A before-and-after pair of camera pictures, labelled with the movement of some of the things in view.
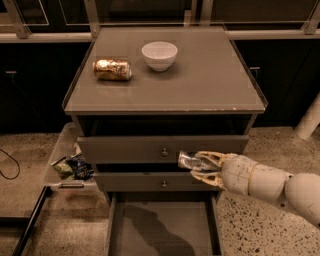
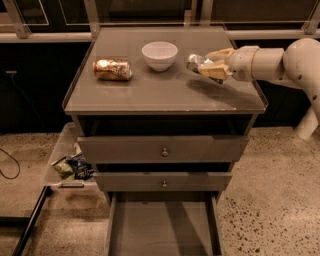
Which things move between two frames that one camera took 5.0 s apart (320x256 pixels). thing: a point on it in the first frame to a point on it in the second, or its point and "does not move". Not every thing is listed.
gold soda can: (106, 69) does not move
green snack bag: (65, 171) does not move
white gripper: (235, 174) to (240, 63)
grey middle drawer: (155, 182) does not move
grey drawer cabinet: (140, 95) does not move
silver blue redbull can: (190, 160) to (195, 60)
